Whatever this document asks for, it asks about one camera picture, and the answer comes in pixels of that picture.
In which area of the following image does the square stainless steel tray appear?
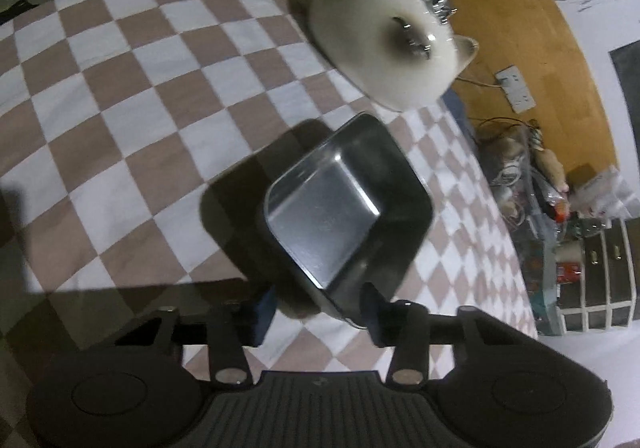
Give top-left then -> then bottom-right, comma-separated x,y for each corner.
260,113 -> 434,328

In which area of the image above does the red soda can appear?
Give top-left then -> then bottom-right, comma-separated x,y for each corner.
556,262 -> 582,285

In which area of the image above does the white paper cup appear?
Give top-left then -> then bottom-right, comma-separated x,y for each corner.
554,240 -> 584,264

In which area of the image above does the clear plastic storage box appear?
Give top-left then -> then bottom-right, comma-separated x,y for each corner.
476,118 -> 566,241

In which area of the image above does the white drawer cabinet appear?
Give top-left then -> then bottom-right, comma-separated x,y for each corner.
556,219 -> 639,335

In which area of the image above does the plush toy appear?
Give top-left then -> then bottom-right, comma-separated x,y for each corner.
534,148 -> 570,194

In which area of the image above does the blue cloth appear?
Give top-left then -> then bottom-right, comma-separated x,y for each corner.
442,90 -> 475,139

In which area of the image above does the checkered brown white tablecloth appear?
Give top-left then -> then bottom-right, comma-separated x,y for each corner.
0,0 -> 539,448

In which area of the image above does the white wall socket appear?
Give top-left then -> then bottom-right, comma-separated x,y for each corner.
495,65 -> 536,113

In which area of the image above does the black wall screen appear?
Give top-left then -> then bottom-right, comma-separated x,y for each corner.
610,41 -> 640,143

